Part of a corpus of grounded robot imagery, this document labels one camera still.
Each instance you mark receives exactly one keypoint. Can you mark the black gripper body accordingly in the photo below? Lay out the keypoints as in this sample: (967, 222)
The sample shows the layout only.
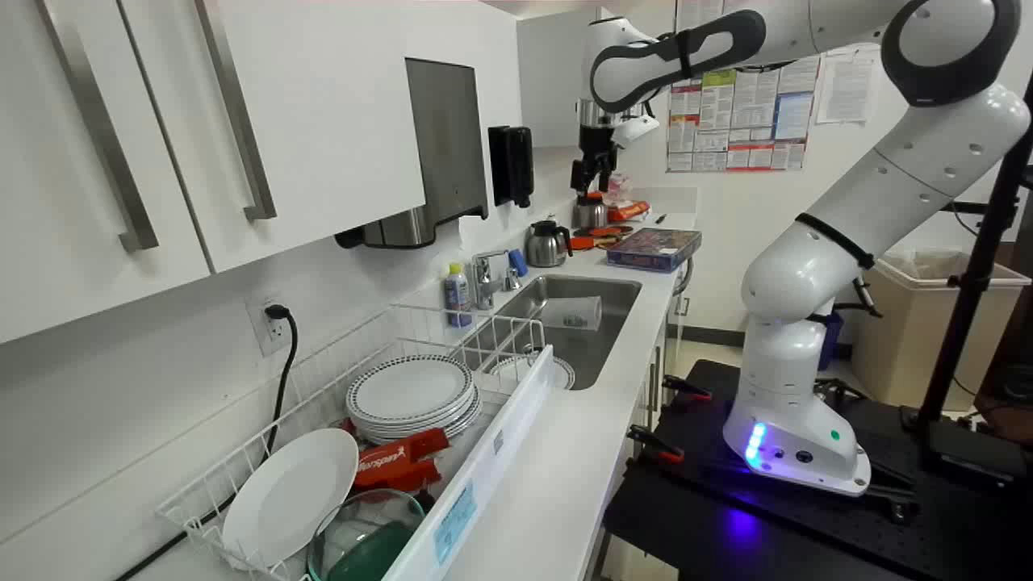
(599, 144)

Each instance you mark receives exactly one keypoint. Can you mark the chrome sink tap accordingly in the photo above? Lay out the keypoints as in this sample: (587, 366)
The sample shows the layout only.
(486, 278)

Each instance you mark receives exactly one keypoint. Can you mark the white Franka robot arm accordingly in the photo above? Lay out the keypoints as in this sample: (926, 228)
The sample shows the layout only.
(817, 278)

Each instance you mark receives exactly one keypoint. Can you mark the grey round canister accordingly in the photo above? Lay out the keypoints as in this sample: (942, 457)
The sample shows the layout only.
(587, 214)

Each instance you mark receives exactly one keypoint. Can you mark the orange package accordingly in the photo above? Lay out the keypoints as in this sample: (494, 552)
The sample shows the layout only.
(629, 211)

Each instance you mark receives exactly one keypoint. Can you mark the steel coffee carafe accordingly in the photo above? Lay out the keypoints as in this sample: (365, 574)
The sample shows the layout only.
(546, 248)

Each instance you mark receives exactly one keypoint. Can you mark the blue flat box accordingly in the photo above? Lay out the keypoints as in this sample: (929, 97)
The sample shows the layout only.
(651, 250)

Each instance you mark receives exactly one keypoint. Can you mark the blue sponge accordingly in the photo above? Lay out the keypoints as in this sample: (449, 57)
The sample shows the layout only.
(518, 263)

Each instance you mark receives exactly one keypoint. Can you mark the translucent plastic container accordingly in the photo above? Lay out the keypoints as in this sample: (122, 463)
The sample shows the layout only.
(569, 316)

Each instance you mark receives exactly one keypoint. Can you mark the steel paper towel dispenser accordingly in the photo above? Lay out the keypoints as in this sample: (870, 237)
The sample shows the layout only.
(441, 149)

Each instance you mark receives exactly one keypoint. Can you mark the soap bottle with yellow cap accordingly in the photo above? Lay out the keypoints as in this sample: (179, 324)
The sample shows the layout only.
(457, 294)

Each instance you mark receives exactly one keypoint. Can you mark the stainless steel sink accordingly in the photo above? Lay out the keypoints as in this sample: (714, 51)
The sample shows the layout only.
(602, 350)

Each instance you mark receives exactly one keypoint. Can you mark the white plate with blue dots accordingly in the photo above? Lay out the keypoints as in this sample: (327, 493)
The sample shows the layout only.
(561, 374)

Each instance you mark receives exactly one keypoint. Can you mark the white paper sheet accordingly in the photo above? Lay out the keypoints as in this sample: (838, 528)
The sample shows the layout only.
(845, 90)

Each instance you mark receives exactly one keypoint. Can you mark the stack of white plates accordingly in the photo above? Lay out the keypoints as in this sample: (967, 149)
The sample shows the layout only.
(406, 392)

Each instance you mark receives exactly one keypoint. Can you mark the white drain tray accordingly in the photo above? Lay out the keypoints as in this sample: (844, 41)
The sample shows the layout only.
(472, 487)

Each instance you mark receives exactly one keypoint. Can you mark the red plastic utensil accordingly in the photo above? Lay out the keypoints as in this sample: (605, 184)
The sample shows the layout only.
(397, 461)

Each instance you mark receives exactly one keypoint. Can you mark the beige trash bin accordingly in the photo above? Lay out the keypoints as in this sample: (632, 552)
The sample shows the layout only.
(915, 335)

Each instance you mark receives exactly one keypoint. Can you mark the black robot table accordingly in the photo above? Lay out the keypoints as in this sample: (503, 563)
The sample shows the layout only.
(699, 518)

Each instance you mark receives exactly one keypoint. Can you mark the green glass bowl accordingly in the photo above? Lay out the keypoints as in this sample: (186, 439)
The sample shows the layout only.
(372, 538)

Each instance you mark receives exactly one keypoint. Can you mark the single white plate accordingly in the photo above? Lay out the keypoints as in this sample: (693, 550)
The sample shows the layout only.
(288, 495)

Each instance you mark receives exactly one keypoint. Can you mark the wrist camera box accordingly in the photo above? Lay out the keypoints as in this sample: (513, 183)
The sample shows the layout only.
(638, 128)

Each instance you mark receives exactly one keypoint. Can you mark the black wall soap dispenser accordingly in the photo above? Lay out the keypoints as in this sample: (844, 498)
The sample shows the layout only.
(510, 163)

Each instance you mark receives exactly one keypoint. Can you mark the colourful wall poster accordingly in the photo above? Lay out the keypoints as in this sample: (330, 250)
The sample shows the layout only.
(736, 124)

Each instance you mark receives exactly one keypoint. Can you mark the white wall cabinet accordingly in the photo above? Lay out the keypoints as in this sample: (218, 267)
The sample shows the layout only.
(325, 108)

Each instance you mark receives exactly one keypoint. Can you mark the white wall outlet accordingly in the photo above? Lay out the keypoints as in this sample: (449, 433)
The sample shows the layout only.
(257, 326)

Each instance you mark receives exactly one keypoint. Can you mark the black camera stand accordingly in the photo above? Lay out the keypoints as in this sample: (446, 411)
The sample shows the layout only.
(971, 270)

